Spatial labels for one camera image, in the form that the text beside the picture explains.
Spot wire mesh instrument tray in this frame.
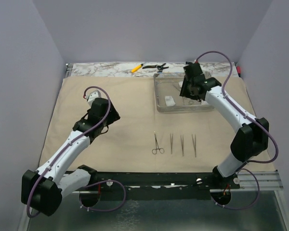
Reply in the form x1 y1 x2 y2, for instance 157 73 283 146
154 72 214 113

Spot steel tweezers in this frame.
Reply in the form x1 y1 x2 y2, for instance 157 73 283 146
170 133 173 154
180 135 184 156
192 134 197 157

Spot curved steel clamp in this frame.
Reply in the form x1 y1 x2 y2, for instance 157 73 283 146
152 132 164 154

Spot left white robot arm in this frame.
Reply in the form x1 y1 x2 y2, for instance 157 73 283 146
21 97 120 218

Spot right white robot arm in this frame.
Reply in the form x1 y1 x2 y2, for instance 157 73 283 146
180 74 269 188

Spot red marker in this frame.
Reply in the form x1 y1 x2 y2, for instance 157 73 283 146
236 66 241 76

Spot yellow black marker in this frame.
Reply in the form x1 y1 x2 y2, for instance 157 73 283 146
131 63 144 74

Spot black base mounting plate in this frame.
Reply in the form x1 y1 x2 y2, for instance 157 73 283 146
83 172 239 201

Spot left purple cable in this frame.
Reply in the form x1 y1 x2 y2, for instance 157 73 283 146
26 86 126 218

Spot purple cable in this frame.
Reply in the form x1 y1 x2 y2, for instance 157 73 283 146
196 50 279 209
26 86 126 218

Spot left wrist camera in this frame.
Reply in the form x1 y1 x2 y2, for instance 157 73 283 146
85 90 101 103

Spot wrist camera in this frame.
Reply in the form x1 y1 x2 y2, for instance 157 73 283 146
184 63 203 79
85 90 101 103

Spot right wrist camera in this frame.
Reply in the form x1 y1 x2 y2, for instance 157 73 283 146
184 63 203 79

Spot black handled pliers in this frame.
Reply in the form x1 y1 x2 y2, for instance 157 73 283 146
142 63 169 73

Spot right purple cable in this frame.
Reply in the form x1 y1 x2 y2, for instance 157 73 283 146
196 50 279 209

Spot aluminium extrusion rail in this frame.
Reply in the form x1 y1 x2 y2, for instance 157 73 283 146
51 169 283 192

